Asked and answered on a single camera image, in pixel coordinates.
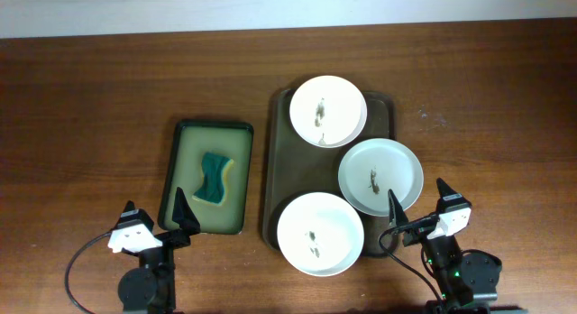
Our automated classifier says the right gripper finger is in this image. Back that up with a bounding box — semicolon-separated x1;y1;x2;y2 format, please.
435;178;472;214
388;189;408;227

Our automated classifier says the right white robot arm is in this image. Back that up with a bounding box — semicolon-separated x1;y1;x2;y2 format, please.
378;178;502;313

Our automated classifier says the white plate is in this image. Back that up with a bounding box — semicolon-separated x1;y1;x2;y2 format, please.
289;75;368;148
277;192;364;277
338;138;424;217

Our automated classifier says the large dark serving tray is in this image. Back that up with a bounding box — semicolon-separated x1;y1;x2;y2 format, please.
261;89;396;251

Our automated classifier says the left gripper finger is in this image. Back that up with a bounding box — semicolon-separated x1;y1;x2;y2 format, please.
115;200;154;231
172;187;201;236

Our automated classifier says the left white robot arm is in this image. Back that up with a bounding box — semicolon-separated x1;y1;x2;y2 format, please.
108;188;201;314

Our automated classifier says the green and yellow sponge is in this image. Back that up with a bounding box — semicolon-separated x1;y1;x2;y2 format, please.
193;152;234;206

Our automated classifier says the small black soapy-water tray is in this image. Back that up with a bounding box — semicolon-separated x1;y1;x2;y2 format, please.
158;119;254;235

